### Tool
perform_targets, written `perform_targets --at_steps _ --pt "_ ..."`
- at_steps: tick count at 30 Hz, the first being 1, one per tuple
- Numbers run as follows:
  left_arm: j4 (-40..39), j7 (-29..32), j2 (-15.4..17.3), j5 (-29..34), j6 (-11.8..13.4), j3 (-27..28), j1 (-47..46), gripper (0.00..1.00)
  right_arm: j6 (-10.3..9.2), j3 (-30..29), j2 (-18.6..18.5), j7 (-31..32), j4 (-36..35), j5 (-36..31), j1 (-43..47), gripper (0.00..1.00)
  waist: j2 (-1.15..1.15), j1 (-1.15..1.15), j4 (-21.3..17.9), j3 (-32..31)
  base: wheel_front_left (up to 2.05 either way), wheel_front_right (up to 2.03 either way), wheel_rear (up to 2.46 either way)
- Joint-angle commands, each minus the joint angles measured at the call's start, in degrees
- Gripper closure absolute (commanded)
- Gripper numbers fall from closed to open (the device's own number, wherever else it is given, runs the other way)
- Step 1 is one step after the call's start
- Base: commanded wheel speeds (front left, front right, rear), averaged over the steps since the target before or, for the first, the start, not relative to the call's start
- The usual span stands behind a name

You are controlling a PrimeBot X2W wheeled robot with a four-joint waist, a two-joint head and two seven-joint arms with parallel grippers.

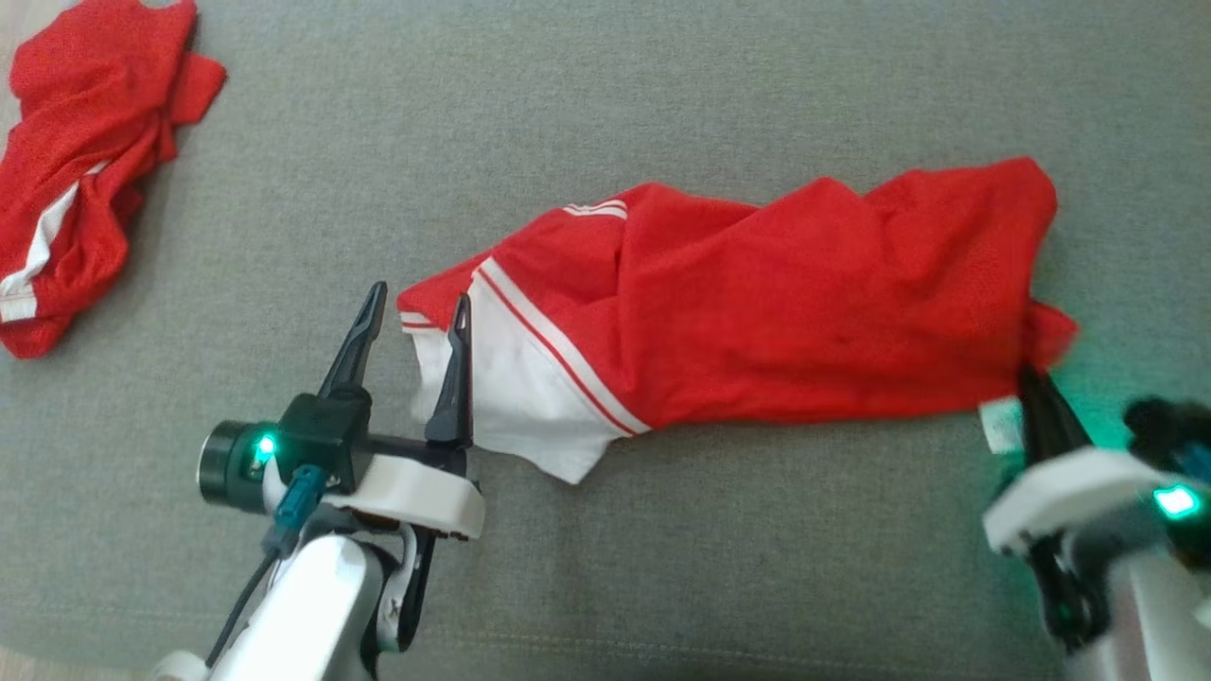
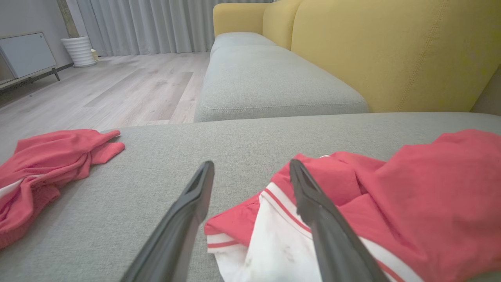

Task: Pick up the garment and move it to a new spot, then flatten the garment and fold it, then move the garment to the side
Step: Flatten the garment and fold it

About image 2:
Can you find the grey sofa side cushion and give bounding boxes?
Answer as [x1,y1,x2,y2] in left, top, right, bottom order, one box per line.
[470,65,501,116]

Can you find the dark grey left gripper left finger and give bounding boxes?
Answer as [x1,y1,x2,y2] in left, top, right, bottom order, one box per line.
[119,161,215,282]

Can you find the narrow yellow sofa back cushion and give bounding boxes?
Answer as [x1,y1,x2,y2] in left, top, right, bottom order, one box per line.
[262,0,304,51]

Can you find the brown plant trunk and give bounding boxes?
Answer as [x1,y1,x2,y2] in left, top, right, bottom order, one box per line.
[56,0,79,39]

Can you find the red jersey with number 23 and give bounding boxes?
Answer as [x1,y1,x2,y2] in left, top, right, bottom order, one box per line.
[204,129,501,282]

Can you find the red shorts with white stripe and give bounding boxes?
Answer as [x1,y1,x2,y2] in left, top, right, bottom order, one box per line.
[0,129,126,249]

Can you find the large yellow sofa back cushion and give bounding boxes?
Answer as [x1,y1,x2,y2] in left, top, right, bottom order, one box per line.
[290,0,501,114]

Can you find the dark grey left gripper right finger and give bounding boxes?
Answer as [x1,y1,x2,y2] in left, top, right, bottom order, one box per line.
[289,158,388,282]

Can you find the large grey sofa chaise cushion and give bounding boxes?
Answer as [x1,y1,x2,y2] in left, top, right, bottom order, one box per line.
[0,112,501,282]

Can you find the small grey sofa seat cushion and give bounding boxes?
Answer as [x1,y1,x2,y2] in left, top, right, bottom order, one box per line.
[210,32,277,56]

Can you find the white ribbed planter pot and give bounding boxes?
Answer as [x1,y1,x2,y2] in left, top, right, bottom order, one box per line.
[60,36,97,68]

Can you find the white low cabinet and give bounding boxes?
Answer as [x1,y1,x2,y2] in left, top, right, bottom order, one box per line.
[0,32,61,93]

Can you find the grey pleated curtain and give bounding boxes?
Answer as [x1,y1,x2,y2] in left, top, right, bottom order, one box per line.
[65,0,274,57]

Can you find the yellow sofa armrest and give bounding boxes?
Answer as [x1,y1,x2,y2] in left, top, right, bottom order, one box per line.
[213,3,271,38]

